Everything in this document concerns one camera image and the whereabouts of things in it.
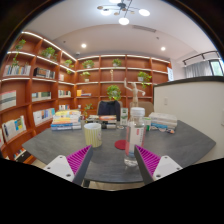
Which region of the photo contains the white book stack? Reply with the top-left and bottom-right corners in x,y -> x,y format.
148,112 -> 178,132

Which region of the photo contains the black curtain rail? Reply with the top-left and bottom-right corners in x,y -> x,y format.
182,50 -> 221,66

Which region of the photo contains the flat round red coaster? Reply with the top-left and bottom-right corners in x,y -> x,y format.
114,139 -> 128,151

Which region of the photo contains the tan chair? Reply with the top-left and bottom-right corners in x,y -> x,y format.
129,100 -> 155,118

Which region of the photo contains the window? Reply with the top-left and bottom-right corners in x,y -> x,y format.
209,59 -> 224,77

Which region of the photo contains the grey curtain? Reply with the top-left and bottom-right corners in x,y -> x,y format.
184,60 -> 213,79

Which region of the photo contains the tall green white carton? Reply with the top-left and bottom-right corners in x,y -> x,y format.
119,107 -> 129,126

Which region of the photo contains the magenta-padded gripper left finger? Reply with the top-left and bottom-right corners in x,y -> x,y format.
43,144 -> 95,187

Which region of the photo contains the colourful book stack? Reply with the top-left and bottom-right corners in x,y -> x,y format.
50,109 -> 83,132

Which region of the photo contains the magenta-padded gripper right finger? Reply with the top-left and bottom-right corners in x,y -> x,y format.
133,144 -> 184,186

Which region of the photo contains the wooden shelf unit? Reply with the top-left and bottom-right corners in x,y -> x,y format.
0,31 -> 173,164

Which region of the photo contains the branched ceiling lamp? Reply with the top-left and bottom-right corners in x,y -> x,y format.
96,0 -> 151,26

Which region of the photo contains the clear plastic water bottle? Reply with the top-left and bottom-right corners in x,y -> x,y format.
124,106 -> 147,168

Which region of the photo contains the yellow striped white cup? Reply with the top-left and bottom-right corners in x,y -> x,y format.
83,122 -> 103,149

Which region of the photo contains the ceiling air vent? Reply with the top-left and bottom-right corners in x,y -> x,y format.
131,24 -> 158,34

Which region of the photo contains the wooden artist mannequin figure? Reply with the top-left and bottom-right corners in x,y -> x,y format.
123,78 -> 147,109

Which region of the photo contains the dark chair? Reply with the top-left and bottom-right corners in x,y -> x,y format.
96,100 -> 122,122

